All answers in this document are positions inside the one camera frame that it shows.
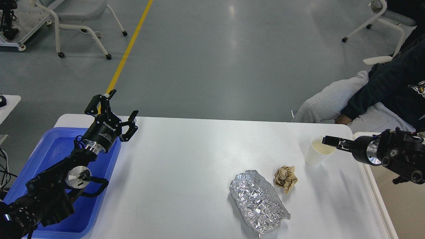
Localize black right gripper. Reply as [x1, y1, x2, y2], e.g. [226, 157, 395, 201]
[322, 135, 381, 166]

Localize black cables at left edge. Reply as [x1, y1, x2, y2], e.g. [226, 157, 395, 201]
[0, 147, 19, 199]

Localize beige plastic bin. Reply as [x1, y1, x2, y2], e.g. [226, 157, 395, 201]
[352, 132, 425, 239]

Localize crumpled brown paper ball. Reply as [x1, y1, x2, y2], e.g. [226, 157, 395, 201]
[273, 165, 298, 194]

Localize white wheeled chair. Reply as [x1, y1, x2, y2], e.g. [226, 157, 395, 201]
[342, 0, 416, 65]
[29, 0, 128, 60]

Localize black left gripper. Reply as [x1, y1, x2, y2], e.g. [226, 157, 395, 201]
[82, 89, 139, 153]

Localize person's right hand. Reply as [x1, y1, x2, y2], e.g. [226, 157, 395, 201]
[334, 114, 353, 125]

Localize white wheeled chair right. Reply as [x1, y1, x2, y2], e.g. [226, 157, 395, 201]
[342, 0, 416, 65]

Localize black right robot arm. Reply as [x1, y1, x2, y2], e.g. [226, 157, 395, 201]
[322, 127, 425, 185]

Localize crumpled aluminium foil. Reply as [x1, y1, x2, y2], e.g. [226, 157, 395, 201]
[229, 170, 291, 239]

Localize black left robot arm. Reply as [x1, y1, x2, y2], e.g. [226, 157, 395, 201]
[1, 89, 138, 239]

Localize seated person in dark sweater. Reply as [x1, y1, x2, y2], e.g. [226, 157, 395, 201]
[293, 35, 425, 133]

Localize white wheeled chair left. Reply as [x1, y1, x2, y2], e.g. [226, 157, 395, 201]
[29, 0, 128, 60]

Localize blue plastic bin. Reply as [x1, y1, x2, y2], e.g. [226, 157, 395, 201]
[1, 125, 132, 239]

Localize white equipment cart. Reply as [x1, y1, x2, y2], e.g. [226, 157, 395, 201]
[0, 0, 51, 51]

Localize white side table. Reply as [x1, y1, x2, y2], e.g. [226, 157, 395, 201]
[0, 94, 21, 124]

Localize white paper cup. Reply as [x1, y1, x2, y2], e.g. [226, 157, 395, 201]
[305, 135, 336, 167]

